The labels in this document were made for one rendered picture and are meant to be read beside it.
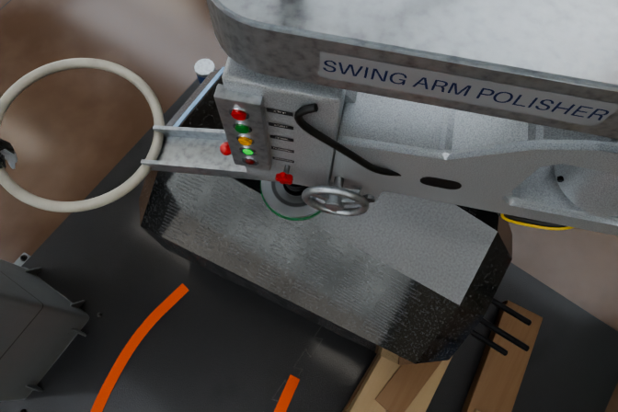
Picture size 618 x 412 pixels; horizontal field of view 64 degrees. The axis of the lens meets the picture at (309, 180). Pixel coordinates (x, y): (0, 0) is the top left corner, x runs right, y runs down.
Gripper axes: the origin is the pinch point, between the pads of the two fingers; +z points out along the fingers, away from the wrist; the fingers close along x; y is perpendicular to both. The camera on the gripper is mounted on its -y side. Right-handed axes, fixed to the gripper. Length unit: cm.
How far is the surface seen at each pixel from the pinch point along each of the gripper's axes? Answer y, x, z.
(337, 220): 48, 87, -2
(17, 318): 38, -19, 37
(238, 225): 37, 60, 10
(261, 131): 40, 67, -60
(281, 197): 37, 74, -3
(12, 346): 45, -26, 48
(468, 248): 68, 120, -4
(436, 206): 53, 117, -3
